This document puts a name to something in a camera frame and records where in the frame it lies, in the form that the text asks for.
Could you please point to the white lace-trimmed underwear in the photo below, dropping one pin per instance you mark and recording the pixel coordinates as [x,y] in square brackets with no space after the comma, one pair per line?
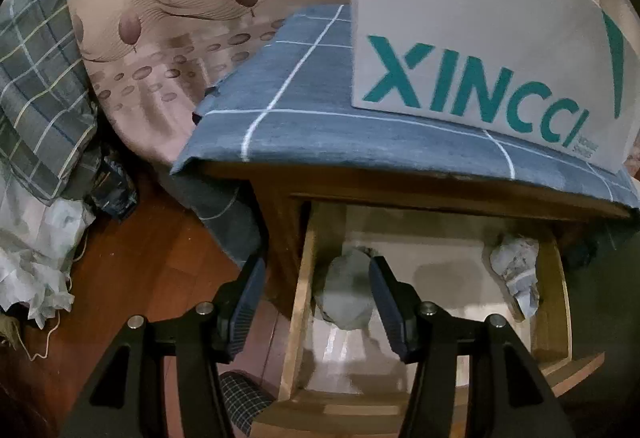
[515,263]

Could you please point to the dark checkered cloth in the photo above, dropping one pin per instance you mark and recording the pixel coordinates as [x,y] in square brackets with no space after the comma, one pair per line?
[245,403]

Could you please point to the wooden drawer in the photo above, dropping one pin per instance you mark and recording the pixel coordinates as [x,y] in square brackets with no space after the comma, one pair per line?
[440,268]

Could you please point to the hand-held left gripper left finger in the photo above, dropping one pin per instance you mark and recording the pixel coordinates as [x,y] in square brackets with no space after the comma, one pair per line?
[247,305]

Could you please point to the grey plaid pillow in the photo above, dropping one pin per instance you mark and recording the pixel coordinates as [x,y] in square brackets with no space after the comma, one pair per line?
[40,83]

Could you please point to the white crumpled cloth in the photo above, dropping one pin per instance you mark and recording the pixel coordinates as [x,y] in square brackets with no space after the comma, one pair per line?
[30,258]

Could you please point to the grey striped underwear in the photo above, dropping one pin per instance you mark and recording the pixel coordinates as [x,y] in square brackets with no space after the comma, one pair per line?
[345,298]

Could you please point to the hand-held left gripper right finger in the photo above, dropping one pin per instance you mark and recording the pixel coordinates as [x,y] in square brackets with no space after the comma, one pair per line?
[390,313]

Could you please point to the dark plastic packet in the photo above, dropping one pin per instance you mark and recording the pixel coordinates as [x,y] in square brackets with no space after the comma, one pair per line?
[112,188]

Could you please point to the beige leaf-print cloth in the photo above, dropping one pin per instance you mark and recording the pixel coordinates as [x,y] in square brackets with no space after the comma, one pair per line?
[175,43]

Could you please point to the blue checked cloth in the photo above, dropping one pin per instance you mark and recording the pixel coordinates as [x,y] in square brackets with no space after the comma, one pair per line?
[325,108]

